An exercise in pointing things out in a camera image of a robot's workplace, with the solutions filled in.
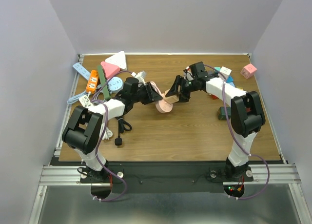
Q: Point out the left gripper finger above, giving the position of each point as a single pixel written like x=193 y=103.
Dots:
x=151 y=91
x=151 y=100

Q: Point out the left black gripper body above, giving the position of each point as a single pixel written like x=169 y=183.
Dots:
x=142 y=91

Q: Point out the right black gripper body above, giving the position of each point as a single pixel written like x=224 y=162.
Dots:
x=191 y=86

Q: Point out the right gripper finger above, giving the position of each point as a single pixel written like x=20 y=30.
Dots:
x=174 y=90
x=179 y=82

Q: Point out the beige cube plug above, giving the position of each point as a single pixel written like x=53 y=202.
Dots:
x=171 y=99

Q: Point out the pink round socket with cable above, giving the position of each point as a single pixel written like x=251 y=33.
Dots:
x=161 y=105

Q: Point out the white grey cube plug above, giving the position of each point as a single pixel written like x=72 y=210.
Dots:
x=224 y=72

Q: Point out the green power strip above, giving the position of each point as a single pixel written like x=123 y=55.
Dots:
x=103 y=82

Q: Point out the dark green cube plug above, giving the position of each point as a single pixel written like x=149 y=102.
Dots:
x=222 y=112

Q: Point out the pink cube socket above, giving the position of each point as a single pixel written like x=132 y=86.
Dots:
x=248 y=71

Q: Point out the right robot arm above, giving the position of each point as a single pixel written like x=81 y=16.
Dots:
x=247 y=115

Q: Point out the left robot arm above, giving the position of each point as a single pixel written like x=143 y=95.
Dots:
x=86 y=126

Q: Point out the blue round socket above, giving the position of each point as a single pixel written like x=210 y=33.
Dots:
x=115 y=84

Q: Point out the blue cube plug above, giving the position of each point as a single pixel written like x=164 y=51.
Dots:
x=229 y=79

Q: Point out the pink triangular power strip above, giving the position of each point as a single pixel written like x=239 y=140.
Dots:
x=109 y=69

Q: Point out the white triangular power strip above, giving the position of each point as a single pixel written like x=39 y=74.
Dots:
x=118 y=59

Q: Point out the orange power strip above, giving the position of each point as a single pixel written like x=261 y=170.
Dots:
x=92 y=82

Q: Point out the light blue power strip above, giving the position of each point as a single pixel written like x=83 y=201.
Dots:
x=81 y=70

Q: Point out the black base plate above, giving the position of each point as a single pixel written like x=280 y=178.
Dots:
x=166 y=177

